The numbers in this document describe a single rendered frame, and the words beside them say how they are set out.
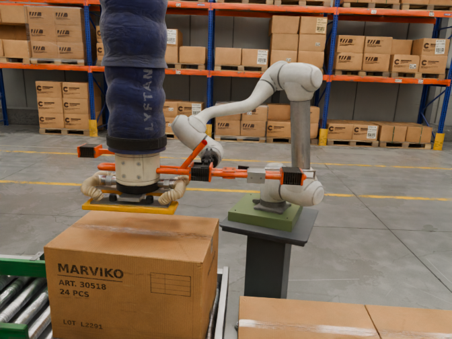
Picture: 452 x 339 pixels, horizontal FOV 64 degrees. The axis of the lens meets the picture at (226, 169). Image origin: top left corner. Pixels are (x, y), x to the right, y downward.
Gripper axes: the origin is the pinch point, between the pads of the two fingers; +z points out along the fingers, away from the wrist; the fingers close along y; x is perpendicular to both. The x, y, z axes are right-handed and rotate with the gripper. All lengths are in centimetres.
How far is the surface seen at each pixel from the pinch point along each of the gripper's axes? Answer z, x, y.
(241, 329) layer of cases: 6, -17, 67
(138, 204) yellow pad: 12.8, 23.3, 10.2
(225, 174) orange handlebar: 3.5, -8.1, -0.2
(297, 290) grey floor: -108, -62, 122
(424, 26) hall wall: -855, -459, -162
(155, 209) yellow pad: 14.8, 16.4, 10.9
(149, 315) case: 22, 18, 51
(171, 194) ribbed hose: 12.1, 11.2, 5.9
